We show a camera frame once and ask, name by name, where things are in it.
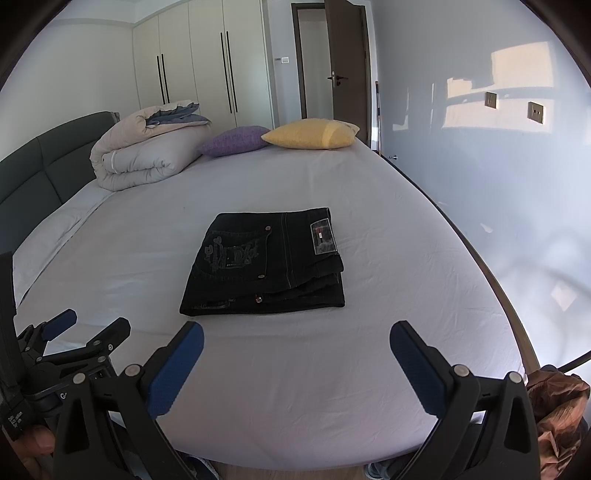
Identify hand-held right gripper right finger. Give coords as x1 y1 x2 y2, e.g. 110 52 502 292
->
389 320 542 480

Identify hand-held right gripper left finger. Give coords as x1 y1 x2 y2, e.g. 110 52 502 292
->
52 320 206 480

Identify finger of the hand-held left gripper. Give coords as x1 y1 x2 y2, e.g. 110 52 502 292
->
17 308 78 354
39 317 132 371

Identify black denim pants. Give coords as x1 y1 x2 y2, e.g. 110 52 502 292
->
179 207 346 318

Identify person's left hand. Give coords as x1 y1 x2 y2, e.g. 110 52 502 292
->
15 424 59 468

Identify bed with white sheet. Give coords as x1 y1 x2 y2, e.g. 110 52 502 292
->
11 134 541 468

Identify dark grey padded headboard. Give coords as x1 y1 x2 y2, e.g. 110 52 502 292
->
0 111 122 254

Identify brown crumpled cloth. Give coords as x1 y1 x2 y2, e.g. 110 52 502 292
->
526 364 591 480

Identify folded beige duvet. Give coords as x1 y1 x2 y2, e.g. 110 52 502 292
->
89 100 214 192

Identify purple pillow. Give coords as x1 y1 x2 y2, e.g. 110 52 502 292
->
198 126 271 158

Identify yellow pillow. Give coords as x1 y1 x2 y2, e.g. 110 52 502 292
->
261 118 360 151

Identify cream wardrobe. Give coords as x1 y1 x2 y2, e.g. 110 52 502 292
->
131 0 279 134

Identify brown wooden door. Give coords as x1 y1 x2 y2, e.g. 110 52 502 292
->
324 0 373 147

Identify dark door frame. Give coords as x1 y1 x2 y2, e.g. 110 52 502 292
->
291 2 334 121

